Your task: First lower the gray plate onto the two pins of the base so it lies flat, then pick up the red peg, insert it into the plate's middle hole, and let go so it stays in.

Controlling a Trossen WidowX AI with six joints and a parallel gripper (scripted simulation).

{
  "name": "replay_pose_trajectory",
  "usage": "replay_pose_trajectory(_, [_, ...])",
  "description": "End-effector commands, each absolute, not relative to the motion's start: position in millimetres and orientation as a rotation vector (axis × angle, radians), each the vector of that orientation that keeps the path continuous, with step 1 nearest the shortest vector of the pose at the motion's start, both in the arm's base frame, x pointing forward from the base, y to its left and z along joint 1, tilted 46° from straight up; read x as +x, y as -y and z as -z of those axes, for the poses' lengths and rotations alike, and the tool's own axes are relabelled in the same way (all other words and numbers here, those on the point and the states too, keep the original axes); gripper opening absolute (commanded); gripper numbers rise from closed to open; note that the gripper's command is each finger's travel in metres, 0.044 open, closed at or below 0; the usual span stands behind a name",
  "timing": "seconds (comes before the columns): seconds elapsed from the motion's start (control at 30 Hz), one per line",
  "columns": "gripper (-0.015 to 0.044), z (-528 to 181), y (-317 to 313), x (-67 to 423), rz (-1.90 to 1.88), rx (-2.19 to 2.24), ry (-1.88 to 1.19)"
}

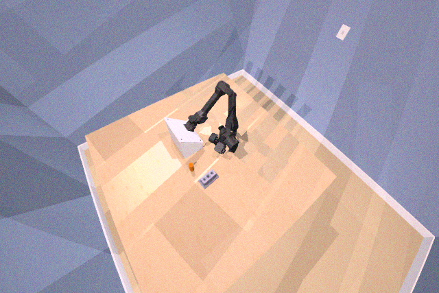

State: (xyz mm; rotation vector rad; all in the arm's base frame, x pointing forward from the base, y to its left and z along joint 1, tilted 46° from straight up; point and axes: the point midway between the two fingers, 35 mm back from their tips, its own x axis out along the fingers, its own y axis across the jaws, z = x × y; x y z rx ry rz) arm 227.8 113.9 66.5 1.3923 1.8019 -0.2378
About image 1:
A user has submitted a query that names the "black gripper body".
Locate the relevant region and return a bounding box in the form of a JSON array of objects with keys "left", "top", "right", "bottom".
[{"left": 209, "top": 133, "right": 238, "bottom": 153}]

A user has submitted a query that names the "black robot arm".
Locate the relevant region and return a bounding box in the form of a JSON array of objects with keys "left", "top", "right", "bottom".
[{"left": 183, "top": 80, "right": 239, "bottom": 154}]

